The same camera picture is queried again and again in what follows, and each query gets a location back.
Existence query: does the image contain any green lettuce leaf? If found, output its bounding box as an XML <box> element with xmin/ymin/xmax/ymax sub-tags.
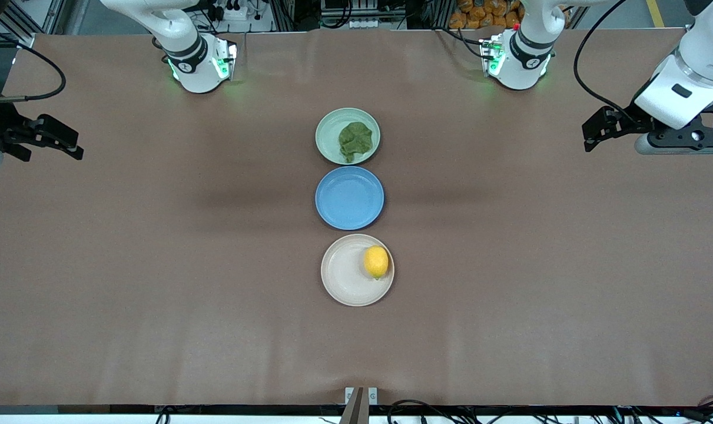
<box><xmin>338</xmin><ymin>121</ymin><xmax>373</xmax><ymax>164</ymax></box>

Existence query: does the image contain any yellow lemon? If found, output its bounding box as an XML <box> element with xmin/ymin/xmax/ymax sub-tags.
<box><xmin>363</xmin><ymin>245</ymin><xmax>390</xmax><ymax>280</ymax></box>

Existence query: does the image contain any grey right arm base box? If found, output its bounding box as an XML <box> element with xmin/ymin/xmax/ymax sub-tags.
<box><xmin>214</xmin><ymin>40</ymin><xmax>238</xmax><ymax>81</ymax></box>

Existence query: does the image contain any bag of oranges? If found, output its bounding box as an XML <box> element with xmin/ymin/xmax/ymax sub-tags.
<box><xmin>449</xmin><ymin>0</ymin><xmax>525</xmax><ymax>30</ymax></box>

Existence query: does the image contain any brown table cover sheet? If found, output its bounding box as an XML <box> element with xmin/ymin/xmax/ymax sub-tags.
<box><xmin>0</xmin><ymin>26</ymin><xmax>713</xmax><ymax>407</ymax></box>

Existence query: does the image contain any white power strip with plugs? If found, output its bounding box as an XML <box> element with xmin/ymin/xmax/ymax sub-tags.
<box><xmin>212</xmin><ymin>0</ymin><xmax>251</xmax><ymax>21</ymax></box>

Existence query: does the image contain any blue plate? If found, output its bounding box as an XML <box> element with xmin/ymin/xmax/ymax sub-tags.
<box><xmin>314</xmin><ymin>165</ymin><xmax>386</xmax><ymax>231</ymax></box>

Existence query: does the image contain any black equipment rack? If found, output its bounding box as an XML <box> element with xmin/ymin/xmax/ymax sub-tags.
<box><xmin>321</xmin><ymin>0</ymin><xmax>407</xmax><ymax>30</ymax></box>

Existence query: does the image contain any pale green plate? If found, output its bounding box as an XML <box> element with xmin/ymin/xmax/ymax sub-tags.
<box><xmin>315</xmin><ymin>107</ymin><xmax>382</xmax><ymax>165</ymax></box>

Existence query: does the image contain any beige plate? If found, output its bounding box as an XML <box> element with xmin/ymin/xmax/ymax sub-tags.
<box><xmin>320</xmin><ymin>233</ymin><xmax>395</xmax><ymax>307</ymax></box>

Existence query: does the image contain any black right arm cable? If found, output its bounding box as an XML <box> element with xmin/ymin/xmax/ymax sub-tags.
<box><xmin>0</xmin><ymin>21</ymin><xmax>68</xmax><ymax>105</ymax></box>

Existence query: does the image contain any aluminium frame profile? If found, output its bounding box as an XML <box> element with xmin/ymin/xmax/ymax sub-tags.
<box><xmin>0</xmin><ymin>0</ymin><xmax>68</xmax><ymax>49</ymax></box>

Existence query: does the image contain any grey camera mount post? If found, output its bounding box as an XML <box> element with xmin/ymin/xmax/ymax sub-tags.
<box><xmin>340</xmin><ymin>387</ymin><xmax>379</xmax><ymax>424</ymax></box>

